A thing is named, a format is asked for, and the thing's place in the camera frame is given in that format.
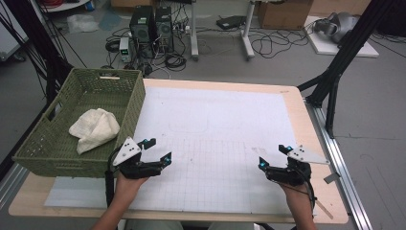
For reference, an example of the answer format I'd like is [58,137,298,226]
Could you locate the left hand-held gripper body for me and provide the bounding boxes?
[112,136,163,180]

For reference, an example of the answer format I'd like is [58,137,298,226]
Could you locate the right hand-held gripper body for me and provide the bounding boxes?
[266,145,330,187]

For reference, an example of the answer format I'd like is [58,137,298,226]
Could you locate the cream printed cloth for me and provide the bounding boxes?
[68,107,122,156]

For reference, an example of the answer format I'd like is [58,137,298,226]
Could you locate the green woven basket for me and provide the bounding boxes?
[11,67,147,179]

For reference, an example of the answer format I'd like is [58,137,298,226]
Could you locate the person's right hand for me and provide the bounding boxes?
[280,182,316,209]

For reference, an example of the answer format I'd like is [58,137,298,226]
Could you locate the person's left hand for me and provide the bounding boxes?
[114,172,149,205]

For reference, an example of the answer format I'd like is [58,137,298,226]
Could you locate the grey tape piece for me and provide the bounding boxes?
[323,172,342,185]

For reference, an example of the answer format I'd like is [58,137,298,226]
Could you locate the thin wooden stick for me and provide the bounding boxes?
[314,197,335,220]

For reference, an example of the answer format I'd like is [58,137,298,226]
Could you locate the white grid mat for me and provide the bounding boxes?
[43,85,318,216]

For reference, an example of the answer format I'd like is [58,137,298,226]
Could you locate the person's light pants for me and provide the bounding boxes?
[123,218,257,230]

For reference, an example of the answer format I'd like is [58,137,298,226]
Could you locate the small white power supply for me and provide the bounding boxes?
[118,36,133,64]

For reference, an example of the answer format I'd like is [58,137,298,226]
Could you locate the white floor board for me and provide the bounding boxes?
[304,15,380,58]

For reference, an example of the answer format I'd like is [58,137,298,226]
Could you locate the large black computer tower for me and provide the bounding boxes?
[128,5,157,59]

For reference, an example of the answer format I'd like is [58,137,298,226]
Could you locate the slim black computer tower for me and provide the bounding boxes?
[154,6,175,54]

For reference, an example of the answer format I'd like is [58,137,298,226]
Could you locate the white desk leg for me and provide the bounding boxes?
[189,0,200,62]
[240,0,257,60]

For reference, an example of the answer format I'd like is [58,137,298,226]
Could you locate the large cardboard box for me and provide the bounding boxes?
[257,0,315,31]

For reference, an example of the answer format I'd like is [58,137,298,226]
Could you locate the grey rounded device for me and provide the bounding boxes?
[313,11,360,44]

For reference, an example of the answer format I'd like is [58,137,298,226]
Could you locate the clear plastic bag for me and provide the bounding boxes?
[66,12,101,35]

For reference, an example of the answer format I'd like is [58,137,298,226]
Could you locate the black flat device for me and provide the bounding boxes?
[215,14,247,31]

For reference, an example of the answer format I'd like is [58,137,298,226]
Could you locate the round white table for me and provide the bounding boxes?
[37,0,92,13]

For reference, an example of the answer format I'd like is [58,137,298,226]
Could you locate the left hand-held gripper cable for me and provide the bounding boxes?
[104,146,124,209]

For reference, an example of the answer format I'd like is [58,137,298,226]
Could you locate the aluminium rail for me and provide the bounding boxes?
[304,100,373,230]
[0,162,31,209]

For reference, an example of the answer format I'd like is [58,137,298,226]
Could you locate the coiled black cable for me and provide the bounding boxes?
[164,52,188,72]

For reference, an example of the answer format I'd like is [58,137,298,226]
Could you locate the tangle of black floor cables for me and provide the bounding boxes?
[248,27,310,59]

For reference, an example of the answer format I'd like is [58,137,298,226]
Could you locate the black metal frame stand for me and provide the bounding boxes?
[296,0,397,140]

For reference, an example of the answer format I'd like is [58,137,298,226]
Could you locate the black stand with cables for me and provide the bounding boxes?
[0,0,75,104]

